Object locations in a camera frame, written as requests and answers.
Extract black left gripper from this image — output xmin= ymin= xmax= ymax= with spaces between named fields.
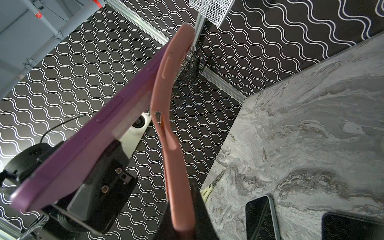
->
xmin=42 ymin=141 xmax=138 ymax=235

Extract black wire basket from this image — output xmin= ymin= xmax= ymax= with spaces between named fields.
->
xmin=170 ymin=46 xmax=209 ymax=121

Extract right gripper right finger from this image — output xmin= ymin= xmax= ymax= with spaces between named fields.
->
xmin=191 ymin=184 xmax=219 ymax=240

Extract left black phone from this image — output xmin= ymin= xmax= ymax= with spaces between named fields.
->
xmin=245 ymin=195 xmax=281 ymax=240

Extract middle black phone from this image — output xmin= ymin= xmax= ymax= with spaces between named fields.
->
xmin=322 ymin=212 xmax=384 ymax=240

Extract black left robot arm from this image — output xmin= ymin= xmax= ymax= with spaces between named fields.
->
xmin=1 ymin=140 xmax=138 ymax=240

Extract white mesh basket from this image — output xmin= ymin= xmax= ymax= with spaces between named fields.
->
xmin=188 ymin=0 xmax=235 ymax=28

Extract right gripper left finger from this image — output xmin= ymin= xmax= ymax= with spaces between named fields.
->
xmin=153 ymin=207 xmax=174 ymax=240

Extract black phone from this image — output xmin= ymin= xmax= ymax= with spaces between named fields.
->
xmin=322 ymin=212 xmax=384 ymax=240
xmin=245 ymin=195 xmax=281 ymax=240

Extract scissors with pale handles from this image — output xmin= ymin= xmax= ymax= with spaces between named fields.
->
xmin=200 ymin=170 xmax=226 ymax=203

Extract pink phone case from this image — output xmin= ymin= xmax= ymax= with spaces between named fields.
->
xmin=150 ymin=23 xmax=196 ymax=234

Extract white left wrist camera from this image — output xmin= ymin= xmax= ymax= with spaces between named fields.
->
xmin=120 ymin=113 xmax=152 ymax=158

